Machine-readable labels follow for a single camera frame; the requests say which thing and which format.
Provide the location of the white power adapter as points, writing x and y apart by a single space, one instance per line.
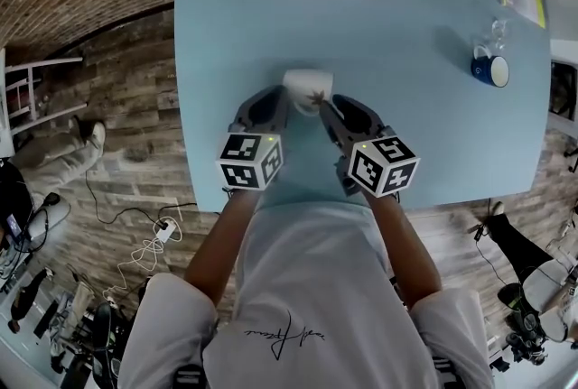
165 232

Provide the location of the blue mug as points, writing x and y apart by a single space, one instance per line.
490 69

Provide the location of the person's left forearm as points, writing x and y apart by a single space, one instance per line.
221 247

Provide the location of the white cup with leaf print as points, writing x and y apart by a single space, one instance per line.
307 89

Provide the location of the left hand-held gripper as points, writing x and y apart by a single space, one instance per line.
247 161

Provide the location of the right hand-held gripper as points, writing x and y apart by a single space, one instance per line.
381 166

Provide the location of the clear drinking glass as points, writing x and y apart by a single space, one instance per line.
496 33

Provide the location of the person's white t-shirt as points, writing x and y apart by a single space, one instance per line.
311 288

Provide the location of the person's right forearm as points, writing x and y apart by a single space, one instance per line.
402 252

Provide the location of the white wooden chair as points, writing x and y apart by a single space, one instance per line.
27 89

